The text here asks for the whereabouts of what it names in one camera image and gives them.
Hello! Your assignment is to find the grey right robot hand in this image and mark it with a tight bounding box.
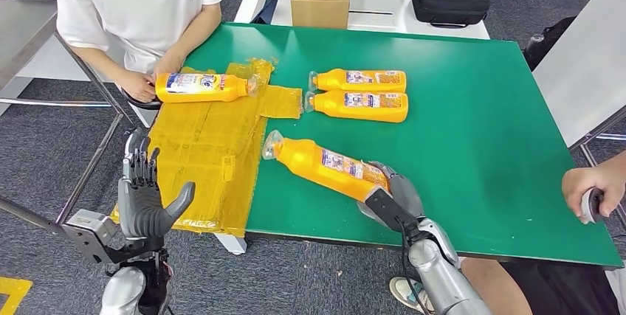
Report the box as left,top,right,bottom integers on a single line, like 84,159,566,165
366,160,427,220

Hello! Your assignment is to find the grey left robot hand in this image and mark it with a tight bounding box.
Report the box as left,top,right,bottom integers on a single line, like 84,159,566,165
117,127,196,240

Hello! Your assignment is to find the orange detergent bottle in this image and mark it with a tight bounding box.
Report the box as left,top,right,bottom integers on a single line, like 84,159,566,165
261,130,392,205
308,69,407,94
303,89,409,124
154,72,260,104

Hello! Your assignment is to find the grey handheld controller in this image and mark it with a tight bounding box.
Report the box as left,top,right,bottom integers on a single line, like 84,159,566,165
580,187,606,224

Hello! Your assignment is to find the green topped table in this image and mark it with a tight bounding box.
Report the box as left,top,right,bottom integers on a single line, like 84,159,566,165
181,21,625,274

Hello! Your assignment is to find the yellow tape patch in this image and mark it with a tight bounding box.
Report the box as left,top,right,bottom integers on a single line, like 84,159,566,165
109,58,304,238

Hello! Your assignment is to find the black stool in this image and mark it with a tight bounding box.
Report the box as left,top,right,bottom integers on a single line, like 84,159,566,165
121,85,162,111

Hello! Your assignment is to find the person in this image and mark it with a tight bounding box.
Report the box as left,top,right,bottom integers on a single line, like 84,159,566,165
388,150,626,315
52,0,228,105

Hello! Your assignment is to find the white table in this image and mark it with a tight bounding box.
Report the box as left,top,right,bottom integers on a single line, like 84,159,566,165
233,0,492,39

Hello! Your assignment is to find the black case yellow label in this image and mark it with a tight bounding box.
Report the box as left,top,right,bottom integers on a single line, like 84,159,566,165
411,0,492,28

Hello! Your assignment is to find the brown cardboard box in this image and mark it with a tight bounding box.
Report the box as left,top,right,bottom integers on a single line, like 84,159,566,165
291,0,351,30

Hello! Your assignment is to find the black bag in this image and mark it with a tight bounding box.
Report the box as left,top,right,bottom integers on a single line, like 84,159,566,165
523,14,578,70

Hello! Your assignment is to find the steel table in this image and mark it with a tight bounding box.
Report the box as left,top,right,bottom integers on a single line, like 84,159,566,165
0,0,135,244

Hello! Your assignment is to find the grey table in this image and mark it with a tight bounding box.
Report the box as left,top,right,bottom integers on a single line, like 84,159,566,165
532,0,626,181

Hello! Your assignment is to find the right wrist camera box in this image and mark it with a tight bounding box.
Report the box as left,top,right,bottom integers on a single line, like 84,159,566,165
363,186,421,235

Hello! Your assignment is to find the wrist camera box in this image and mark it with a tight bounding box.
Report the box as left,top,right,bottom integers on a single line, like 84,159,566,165
61,208,123,266
363,186,421,235

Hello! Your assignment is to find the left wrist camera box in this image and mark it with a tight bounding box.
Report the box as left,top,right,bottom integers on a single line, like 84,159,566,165
61,208,123,266

